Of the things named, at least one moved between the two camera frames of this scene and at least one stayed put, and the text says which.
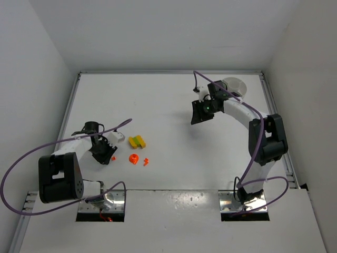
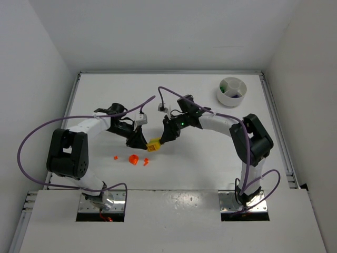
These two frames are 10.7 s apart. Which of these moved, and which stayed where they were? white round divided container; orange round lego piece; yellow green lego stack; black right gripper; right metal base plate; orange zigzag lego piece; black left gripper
Moved: black left gripper; black right gripper; yellow green lego stack
Stayed: orange round lego piece; orange zigzag lego piece; right metal base plate; white round divided container
